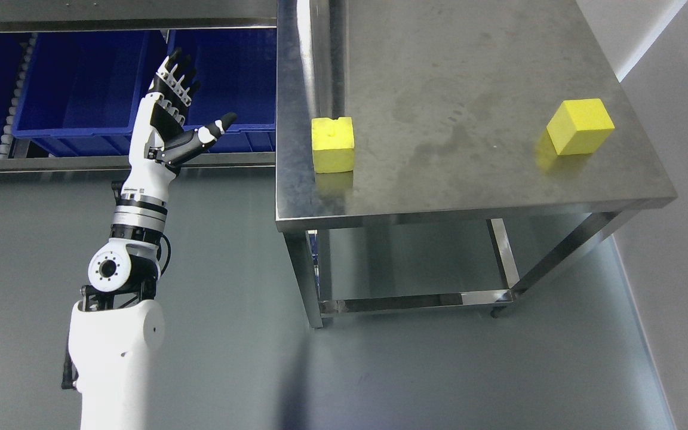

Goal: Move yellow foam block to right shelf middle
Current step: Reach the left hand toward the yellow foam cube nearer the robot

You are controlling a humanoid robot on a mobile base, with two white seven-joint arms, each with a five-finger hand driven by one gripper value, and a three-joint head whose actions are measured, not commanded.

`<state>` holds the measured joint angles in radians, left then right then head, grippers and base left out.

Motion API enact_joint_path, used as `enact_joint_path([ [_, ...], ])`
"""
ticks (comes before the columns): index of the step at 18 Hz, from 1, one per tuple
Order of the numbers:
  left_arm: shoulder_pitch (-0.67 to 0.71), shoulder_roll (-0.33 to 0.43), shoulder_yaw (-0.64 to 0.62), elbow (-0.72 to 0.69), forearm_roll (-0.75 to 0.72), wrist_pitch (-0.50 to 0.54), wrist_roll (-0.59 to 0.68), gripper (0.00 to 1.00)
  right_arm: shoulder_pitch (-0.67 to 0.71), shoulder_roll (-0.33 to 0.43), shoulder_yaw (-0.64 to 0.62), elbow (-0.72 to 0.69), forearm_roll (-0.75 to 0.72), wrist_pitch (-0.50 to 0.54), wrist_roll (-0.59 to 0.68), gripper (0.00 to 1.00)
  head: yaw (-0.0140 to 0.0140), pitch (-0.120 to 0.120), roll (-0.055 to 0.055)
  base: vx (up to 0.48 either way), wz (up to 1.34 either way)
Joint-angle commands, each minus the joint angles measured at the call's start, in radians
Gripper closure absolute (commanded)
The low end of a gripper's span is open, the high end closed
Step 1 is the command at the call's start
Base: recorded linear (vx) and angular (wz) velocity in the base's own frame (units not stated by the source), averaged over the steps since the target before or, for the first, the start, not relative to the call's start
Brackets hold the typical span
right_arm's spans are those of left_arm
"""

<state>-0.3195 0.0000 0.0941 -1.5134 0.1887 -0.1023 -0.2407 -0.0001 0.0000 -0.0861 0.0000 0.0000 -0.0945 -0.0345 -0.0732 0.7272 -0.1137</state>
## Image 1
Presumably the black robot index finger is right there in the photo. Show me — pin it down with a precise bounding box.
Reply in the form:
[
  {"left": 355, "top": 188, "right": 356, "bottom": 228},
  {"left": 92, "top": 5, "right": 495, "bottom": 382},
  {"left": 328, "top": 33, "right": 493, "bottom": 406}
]
[{"left": 180, "top": 81, "right": 201, "bottom": 108}]

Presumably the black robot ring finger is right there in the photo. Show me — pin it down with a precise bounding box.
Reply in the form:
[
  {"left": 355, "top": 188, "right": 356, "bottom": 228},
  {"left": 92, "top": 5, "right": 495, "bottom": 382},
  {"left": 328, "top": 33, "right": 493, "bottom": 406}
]
[{"left": 163, "top": 55, "right": 192, "bottom": 100}]

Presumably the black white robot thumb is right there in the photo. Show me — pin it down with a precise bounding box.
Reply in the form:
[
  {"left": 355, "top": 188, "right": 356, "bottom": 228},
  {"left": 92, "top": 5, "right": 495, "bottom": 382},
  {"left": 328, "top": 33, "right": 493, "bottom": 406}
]
[{"left": 155, "top": 112, "right": 238, "bottom": 166}]

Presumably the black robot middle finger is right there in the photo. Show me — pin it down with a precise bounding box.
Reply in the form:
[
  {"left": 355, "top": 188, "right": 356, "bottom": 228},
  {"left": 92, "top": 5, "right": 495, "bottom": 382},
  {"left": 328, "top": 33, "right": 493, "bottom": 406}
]
[{"left": 172, "top": 66, "right": 195, "bottom": 103}]

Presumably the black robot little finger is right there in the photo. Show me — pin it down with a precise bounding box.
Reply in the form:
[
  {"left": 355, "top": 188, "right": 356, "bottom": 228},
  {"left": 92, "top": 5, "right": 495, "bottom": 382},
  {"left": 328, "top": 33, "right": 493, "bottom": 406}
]
[{"left": 155, "top": 47, "right": 182, "bottom": 93}]

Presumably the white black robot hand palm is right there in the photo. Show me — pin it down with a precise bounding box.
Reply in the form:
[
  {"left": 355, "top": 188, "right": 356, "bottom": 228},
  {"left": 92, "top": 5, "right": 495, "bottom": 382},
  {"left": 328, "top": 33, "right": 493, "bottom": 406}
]
[{"left": 127, "top": 92, "right": 183, "bottom": 187}]

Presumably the yellow foam block with notch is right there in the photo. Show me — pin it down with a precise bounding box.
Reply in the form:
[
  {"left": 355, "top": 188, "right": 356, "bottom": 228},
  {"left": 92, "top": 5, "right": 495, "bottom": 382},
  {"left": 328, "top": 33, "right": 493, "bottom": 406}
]
[{"left": 311, "top": 116, "right": 355, "bottom": 174}]

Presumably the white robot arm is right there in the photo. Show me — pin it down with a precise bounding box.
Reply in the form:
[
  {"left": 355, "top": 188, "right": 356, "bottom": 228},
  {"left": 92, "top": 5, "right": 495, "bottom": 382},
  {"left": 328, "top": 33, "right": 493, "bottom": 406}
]
[{"left": 61, "top": 48, "right": 237, "bottom": 429}]

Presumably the metal roller shelf rack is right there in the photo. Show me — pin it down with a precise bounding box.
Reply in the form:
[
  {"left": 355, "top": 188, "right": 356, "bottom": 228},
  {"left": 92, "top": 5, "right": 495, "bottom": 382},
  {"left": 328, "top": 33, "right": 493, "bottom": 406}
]
[{"left": 0, "top": 17, "right": 278, "bottom": 174}]

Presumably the yellow foam cube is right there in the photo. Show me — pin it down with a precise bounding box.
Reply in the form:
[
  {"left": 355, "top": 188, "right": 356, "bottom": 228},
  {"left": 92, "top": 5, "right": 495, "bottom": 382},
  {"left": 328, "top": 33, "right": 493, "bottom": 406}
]
[{"left": 546, "top": 98, "right": 615, "bottom": 156}]

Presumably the stainless steel table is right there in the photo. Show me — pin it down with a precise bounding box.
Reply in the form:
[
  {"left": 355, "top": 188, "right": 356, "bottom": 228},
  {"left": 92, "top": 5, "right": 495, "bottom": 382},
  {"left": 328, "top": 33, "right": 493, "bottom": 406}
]
[{"left": 275, "top": 1, "right": 677, "bottom": 328}]

